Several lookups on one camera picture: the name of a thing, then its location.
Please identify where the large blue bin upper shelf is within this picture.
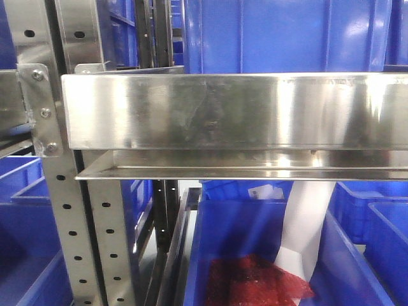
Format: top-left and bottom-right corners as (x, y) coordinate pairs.
(182, 1), (393, 74)

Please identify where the stainless steel shelf beam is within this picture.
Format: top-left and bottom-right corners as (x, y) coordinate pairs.
(62, 73), (407, 180)

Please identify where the blue bin lower centre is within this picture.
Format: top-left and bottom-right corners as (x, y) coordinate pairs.
(184, 198), (393, 305)

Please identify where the blue bin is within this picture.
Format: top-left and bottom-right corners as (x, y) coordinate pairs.
(1, 156), (73, 305)
(184, 198), (393, 305)
(329, 181), (407, 305)

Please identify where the white plastic sheet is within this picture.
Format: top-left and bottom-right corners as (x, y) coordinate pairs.
(275, 181), (336, 281)

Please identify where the red mesh bag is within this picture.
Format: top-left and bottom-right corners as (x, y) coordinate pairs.
(204, 254), (315, 305)

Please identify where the blue bin lower right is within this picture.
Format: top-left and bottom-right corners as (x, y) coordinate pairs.
(329, 181), (407, 305)

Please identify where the blue bin lower left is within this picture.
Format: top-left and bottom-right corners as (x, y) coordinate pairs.
(1, 156), (73, 305)

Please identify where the perforated steel upright post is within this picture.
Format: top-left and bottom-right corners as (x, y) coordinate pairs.
(4, 1), (143, 305)

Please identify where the steel bracket with screws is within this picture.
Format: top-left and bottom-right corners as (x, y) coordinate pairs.
(17, 63), (64, 158)

